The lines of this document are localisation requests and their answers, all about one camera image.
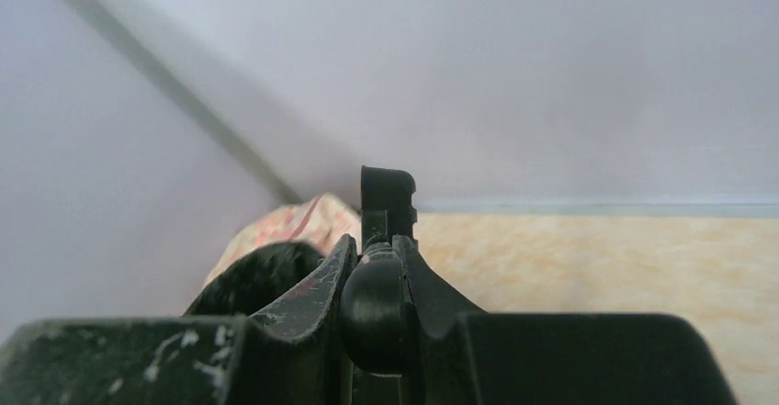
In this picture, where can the black litter scoop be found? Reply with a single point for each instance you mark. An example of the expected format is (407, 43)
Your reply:
(374, 308)

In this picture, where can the black bag lined bin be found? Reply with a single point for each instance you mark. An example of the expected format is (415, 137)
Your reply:
(257, 279)

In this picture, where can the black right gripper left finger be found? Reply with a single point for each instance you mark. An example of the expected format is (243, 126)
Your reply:
(286, 353)

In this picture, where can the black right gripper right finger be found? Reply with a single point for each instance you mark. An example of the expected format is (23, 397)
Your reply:
(465, 355)

